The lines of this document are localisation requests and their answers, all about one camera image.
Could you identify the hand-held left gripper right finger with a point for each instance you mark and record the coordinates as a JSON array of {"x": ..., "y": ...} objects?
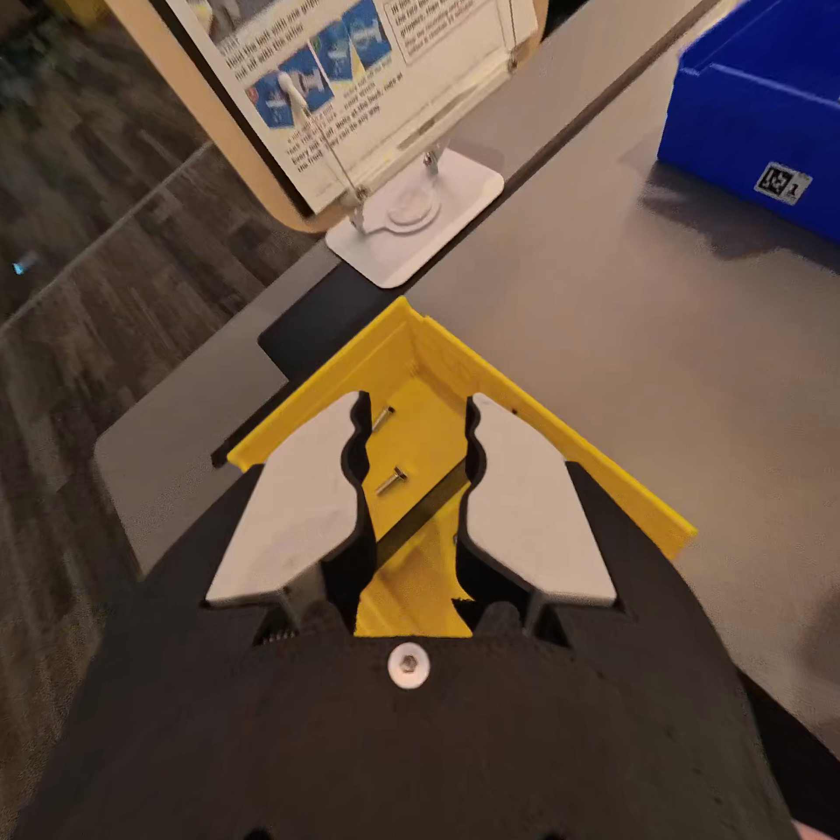
[{"x": 531, "y": 512}]

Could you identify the blue plastic bin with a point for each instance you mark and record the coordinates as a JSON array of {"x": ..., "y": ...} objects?
[{"x": 735, "y": 111}]

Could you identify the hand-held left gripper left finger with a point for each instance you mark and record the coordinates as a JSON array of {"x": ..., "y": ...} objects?
[{"x": 295, "y": 505}]

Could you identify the white stand base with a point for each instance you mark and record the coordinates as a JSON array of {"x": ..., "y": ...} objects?
[{"x": 394, "y": 262}]

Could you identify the instruction sheet on stand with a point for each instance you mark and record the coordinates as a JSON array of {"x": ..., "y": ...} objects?
[{"x": 229, "y": 131}]

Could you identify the yellow plastic bin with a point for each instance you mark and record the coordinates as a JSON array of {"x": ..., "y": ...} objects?
[{"x": 420, "y": 420}]

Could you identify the steel bolt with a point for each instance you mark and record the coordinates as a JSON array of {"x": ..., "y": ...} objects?
[
  {"x": 382, "y": 418},
  {"x": 392, "y": 481}
]

